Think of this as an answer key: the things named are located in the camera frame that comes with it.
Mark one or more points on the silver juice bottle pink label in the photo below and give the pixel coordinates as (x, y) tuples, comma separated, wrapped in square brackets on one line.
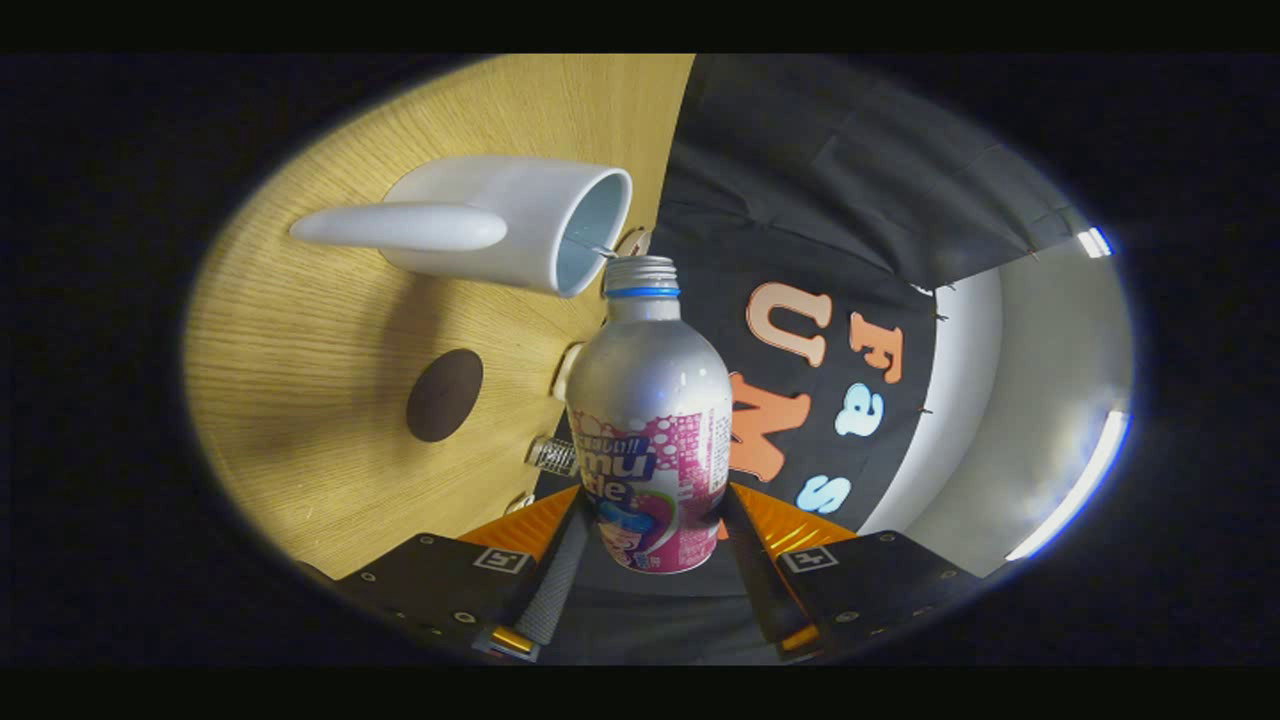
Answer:
[(650, 380)]

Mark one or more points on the small round plate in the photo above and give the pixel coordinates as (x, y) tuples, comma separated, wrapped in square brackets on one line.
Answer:
[(638, 243)]

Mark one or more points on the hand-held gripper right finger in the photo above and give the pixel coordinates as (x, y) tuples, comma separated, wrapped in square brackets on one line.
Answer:
[(765, 590)]

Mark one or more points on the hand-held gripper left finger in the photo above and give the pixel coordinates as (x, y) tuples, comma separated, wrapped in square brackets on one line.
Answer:
[(550, 590)]

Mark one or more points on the wooden table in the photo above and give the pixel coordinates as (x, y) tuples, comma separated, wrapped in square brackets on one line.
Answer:
[(300, 400)]

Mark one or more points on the white ceramic cup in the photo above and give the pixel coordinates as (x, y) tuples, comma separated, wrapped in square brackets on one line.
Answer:
[(500, 230)]

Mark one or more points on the ceiling light panel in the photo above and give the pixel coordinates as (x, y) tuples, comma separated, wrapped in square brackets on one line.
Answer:
[(1094, 242)]

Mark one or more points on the dark brown round coaster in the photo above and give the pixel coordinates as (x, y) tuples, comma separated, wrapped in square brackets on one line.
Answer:
[(445, 395)]

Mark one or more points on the white divided tray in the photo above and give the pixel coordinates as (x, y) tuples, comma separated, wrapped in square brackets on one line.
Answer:
[(520, 503)]

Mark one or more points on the white toaster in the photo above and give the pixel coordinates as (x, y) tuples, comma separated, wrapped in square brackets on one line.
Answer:
[(566, 375)]

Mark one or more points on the black backdrop cloth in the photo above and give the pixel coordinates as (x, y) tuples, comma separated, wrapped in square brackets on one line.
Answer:
[(800, 180)]

